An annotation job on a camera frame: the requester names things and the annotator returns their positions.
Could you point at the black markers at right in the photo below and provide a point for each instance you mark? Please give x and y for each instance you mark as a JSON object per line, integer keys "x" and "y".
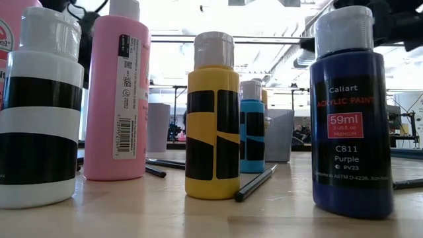
{"x": 409, "y": 183}

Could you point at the black equipment stand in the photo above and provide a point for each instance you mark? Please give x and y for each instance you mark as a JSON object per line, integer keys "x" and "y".
{"x": 412, "y": 129}

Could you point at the small dark blue paint bottle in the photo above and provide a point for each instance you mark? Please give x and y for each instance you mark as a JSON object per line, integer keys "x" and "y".
{"x": 350, "y": 198}

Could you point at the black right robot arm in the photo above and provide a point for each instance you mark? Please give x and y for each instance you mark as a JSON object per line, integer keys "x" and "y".
{"x": 391, "y": 3}

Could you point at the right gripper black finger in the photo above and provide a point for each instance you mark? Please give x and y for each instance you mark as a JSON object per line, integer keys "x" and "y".
{"x": 308, "y": 45}

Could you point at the lilac plastic cup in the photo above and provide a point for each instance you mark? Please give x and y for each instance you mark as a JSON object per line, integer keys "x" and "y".
{"x": 158, "y": 127}

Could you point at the gold-ferruled black paint brush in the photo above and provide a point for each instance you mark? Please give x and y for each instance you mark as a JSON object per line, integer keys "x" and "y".
{"x": 168, "y": 165}

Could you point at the small light blue paint bottle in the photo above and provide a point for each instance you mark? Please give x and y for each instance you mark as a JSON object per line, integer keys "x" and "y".
{"x": 251, "y": 105}

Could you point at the small white paint bottle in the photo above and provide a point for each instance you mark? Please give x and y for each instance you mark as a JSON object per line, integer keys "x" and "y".
{"x": 39, "y": 122}

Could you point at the small yellow paint bottle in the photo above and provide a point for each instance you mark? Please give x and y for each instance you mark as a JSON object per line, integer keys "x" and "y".
{"x": 211, "y": 79}

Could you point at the translucent grey plastic bin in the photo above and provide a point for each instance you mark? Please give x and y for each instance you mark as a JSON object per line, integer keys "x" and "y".
{"x": 279, "y": 135}

